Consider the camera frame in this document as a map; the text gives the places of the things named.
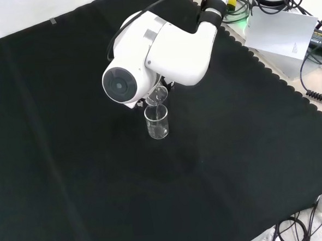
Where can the wide clear glass beaker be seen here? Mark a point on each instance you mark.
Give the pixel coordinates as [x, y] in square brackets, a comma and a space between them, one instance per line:
[158, 94]

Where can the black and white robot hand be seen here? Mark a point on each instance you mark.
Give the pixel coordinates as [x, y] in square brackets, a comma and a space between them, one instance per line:
[169, 85]

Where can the grey tape strip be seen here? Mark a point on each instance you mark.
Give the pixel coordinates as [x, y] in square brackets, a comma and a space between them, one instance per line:
[53, 21]

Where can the tall clear glass beaker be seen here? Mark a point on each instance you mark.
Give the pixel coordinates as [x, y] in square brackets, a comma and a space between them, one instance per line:
[157, 126]

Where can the pale white board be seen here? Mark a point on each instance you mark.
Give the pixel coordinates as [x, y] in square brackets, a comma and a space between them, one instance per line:
[278, 32]

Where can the grey box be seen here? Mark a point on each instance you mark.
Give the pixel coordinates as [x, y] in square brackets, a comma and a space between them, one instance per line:
[286, 65]

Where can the yellow stop button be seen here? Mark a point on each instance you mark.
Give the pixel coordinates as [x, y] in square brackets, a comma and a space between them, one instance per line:
[233, 1]

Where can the black bench cloth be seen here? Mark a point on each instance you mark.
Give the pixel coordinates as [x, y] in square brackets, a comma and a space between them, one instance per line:
[98, 170]

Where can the black power adapter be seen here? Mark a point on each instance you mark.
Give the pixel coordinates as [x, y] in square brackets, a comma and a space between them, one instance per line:
[321, 38]

